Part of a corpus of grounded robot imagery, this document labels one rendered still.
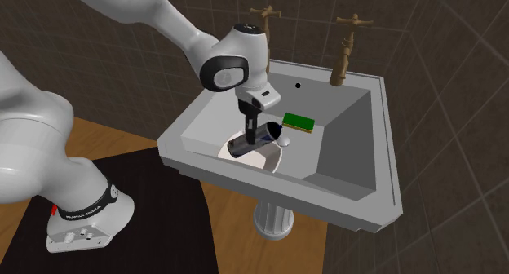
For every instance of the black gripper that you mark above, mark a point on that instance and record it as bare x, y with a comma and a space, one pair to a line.
245, 108

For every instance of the dark cylindrical bottle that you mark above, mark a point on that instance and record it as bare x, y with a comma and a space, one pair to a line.
267, 135

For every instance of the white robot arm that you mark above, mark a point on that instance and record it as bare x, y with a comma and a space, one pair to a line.
35, 146

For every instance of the small white round object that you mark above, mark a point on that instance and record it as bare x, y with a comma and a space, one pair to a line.
284, 141

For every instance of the green and yellow sponge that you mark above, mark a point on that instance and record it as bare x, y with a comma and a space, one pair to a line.
299, 121

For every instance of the brass tap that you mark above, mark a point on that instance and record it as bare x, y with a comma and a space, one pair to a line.
267, 24
345, 54

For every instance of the black robot stand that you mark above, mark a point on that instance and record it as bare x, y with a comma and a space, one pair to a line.
159, 225

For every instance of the grey pedestal sink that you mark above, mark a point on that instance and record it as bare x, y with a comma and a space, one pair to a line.
346, 154

